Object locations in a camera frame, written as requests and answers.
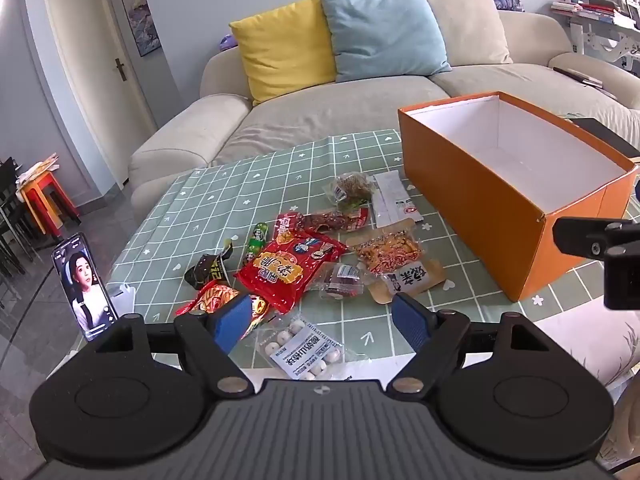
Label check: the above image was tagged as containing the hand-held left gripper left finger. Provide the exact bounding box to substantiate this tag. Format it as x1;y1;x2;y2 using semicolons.
95;292;253;397

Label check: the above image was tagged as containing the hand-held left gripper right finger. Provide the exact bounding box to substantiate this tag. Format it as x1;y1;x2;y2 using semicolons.
387;292;548;396

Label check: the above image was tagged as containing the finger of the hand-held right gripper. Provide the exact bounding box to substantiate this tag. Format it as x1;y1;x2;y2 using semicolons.
552;216;640;261

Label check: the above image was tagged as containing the orange chips bag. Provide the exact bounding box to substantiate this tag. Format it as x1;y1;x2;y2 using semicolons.
174;280;273;333

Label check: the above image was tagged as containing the black yellow snack packet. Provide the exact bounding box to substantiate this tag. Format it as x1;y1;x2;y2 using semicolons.
184;242;236;290

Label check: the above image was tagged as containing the clear packet of orange strips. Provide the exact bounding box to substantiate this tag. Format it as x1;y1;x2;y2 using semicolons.
347;222;446;306

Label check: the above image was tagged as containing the large red snack bag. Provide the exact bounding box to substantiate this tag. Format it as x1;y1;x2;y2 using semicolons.
234;227;348;315

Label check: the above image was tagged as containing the clear packet of white balls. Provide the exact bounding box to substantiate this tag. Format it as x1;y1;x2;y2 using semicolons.
257;312;346;381

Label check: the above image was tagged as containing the small dark red snack packet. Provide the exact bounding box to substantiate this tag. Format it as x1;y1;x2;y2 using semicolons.
312;261;362;301

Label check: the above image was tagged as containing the green tube snack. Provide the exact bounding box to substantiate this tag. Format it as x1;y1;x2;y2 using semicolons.
239;222;271;268

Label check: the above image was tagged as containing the orange cardboard box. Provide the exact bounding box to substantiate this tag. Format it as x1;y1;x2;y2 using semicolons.
398;91;640;302

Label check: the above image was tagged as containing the white sachet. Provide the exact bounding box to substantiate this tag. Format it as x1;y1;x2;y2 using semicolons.
370;171;423;228

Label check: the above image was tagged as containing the red packet of dark meat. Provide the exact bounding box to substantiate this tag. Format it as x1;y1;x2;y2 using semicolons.
274;208;373;241

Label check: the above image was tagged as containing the clear packet of brown snack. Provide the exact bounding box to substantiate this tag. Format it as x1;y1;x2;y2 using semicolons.
327;172;378;211

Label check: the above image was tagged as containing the white paper sheet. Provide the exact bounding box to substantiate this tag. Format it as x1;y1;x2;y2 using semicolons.
240;355;416;383

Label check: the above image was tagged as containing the black flat box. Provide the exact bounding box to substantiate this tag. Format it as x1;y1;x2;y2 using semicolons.
570;117;640;161

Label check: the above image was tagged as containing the white phone stand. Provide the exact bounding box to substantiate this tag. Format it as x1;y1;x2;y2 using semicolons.
106;283;136;322

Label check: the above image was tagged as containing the green checked tablecloth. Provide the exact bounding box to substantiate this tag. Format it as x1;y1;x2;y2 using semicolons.
75;129;640;376

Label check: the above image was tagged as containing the smartphone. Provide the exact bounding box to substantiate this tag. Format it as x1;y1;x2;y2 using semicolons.
52;234;119;342

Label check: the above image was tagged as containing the dark book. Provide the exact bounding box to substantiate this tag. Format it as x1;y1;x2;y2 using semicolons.
552;66;619;99

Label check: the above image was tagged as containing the white desk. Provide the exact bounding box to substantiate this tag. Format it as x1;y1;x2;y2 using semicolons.
550;0;640;68

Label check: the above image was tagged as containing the red plastic stool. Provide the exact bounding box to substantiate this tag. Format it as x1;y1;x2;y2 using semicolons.
29;180;83;238

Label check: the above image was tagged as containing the beige sofa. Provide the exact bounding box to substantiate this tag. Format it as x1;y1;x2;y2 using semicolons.
129;0;640;201

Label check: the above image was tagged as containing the stack of books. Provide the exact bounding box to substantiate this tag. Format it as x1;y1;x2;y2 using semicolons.
550;2;636;28

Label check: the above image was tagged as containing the orange plastic stool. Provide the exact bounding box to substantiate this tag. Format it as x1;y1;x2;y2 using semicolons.
19;171;55;198

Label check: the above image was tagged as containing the beige pillow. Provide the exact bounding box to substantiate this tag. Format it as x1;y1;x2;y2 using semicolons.
401;0;513;66

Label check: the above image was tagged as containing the stack of papers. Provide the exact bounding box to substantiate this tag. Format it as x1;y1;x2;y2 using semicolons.
17;156;60;186

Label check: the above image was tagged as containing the black dining chair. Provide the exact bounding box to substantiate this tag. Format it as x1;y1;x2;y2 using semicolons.
0;157;33;311

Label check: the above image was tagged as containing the yellow pillow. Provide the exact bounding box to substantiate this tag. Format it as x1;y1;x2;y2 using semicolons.
229;0;337;107

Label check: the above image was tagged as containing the white door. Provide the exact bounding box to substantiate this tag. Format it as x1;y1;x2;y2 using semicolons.
40;0;158;201

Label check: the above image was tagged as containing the light blue pillow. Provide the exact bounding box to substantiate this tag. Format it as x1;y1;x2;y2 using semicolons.
319;0;453;83

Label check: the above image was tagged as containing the wall poster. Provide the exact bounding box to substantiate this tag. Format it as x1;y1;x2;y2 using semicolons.
112;0;162;57

